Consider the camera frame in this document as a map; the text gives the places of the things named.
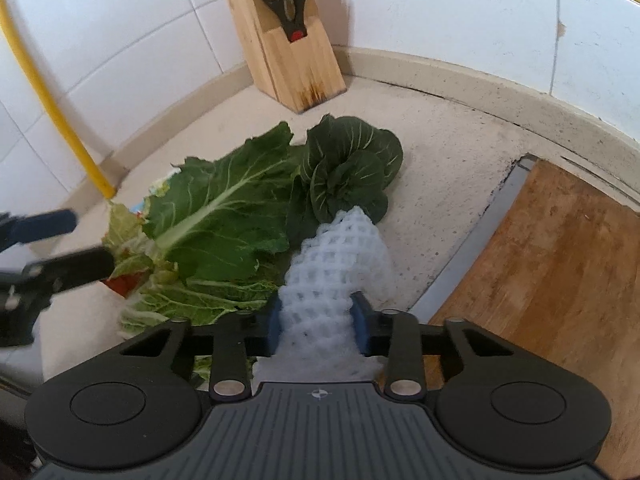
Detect dark green leafy vegetable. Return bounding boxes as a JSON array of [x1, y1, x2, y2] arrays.
[[286, 114, 405, 248]]

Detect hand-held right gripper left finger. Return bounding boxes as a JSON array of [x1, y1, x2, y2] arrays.
[[117, 305, 283, 402]]

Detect wooden knife block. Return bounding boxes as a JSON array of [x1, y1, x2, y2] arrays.
[[217, 0, 347, 113]]

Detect green leaf with pale veins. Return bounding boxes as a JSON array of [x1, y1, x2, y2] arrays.
[[142, 121, 311, 281]]

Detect wooden cutting board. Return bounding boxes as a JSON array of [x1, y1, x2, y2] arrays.
[[427, 160, 640, 480]]

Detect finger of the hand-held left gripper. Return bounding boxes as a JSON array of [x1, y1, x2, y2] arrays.
[[0, 210, 78, 253], [22, 246, 116, 292]]

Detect pale napa cabbage leaf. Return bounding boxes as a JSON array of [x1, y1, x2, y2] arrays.
[[102, 202, 281, 386]]

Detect white foam fruit net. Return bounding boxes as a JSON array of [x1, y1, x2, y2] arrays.
[[252, 206, 396, 383]]

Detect yellow pipe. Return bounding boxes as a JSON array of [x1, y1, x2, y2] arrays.
[[0, 0, 118, 201]]

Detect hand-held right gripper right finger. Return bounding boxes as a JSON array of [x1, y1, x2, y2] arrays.
[[350, 291, 521, 402]]

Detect black scissors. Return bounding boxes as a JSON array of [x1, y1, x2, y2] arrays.
[[250, 0, 316, 43]]

